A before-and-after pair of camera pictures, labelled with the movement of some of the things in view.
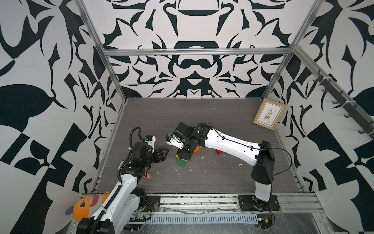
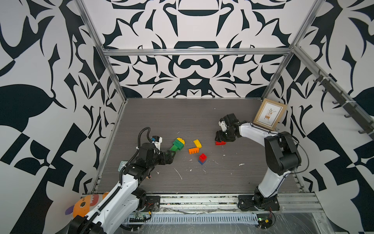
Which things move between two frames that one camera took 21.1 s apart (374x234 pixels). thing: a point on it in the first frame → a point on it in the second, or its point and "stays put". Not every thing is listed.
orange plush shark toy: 86,206 stays put
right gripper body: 183,152 → 224,136
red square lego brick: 218,152 → 202,158
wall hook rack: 364,123 stays put
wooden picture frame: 270,114 stays put
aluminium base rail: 209,204 stays put
